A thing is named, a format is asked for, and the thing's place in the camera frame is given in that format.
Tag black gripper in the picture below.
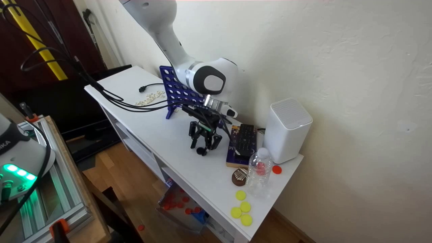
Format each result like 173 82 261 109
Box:
183 103 237 149

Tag dark blue disc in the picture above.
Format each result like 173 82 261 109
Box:
196 147 208 156

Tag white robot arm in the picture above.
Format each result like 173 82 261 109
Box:
119 0 238 110

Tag white robot base green light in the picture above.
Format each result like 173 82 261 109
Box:
0 114 56 203

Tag purple brown book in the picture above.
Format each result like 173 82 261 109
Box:
226 124 257 167

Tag black remote control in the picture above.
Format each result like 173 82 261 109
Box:
235 124 256 157

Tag blue connect four grid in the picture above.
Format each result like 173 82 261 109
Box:
160 66 204 118

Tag brown round coaster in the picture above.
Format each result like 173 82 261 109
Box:
231 168 247 186

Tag beige letter tiles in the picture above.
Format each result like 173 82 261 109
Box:
137 90 166 106

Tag clear plastic bottle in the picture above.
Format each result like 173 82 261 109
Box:
247 147 273 195

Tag yellow disc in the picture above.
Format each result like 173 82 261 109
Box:
231 206 242 218
241 214 253 226
241 201 251 213
235 190 247 201

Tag game box on shelf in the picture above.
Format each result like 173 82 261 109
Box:
158 183 208 233

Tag red disc by speaker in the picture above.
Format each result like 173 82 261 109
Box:
272 164 283 174

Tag white speaker box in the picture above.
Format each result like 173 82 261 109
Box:
265 98 314 163

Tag yellow black tripod leg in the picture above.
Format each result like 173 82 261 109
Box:
2 0 68 80

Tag black power cable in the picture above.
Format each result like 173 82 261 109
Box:
138 80 166 94

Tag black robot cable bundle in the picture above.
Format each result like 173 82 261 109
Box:
0 0 170 113

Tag metal frame with clamp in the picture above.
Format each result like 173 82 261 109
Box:
19 116 92 243

